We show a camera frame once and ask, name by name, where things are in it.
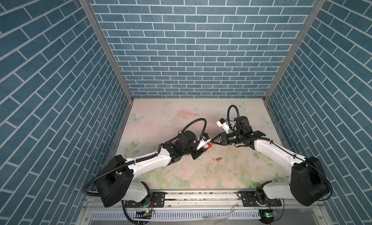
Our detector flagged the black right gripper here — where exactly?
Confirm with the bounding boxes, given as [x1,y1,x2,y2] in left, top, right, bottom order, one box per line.
[210,131,243,145]

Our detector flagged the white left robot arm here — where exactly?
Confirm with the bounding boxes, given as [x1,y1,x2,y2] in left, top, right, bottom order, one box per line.
[94,131,211,208]

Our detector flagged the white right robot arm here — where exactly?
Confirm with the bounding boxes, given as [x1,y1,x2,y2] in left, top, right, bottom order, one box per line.
[211,116,333,206]

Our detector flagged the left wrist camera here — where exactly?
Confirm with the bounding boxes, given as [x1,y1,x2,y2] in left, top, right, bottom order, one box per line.
[198,133,211,144]

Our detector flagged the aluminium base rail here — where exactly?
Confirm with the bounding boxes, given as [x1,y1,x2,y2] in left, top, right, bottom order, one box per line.
[77,190,331,225]

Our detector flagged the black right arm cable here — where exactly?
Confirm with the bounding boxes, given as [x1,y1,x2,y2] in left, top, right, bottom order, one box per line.
[227,104,333,202]

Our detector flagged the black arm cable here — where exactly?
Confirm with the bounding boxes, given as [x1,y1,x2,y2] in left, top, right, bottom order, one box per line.
[81,118,207,197]
[227,104,333,202]

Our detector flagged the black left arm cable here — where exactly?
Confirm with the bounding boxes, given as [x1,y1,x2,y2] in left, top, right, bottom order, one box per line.
[81,118,207,197]

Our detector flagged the aluminium right corner post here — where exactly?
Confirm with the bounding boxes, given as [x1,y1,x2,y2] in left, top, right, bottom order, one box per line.
[263,0,326,104]

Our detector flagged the aluminium corner post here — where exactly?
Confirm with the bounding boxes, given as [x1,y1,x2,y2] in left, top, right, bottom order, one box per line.
[263,0,326,104]
[78,0,133,103]

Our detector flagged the aluminium left corner post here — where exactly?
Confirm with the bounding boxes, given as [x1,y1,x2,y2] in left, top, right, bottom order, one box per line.
[78,0,133,103]

